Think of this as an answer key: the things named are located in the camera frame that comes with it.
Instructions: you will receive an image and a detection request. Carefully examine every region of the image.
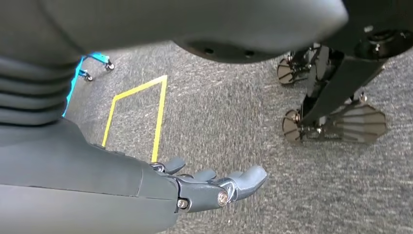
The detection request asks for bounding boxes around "blue metal shelf rack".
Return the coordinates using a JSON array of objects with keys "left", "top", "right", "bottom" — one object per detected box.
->
[{"left": 62, "top": 51, "right": 115, "bottom": 117}]

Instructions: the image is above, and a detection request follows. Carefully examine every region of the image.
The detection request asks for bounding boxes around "grey robot body shell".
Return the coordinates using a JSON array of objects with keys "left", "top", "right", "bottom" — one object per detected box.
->
[{"left": 0, "top": 0, "right": 349, "bottom": 64}]

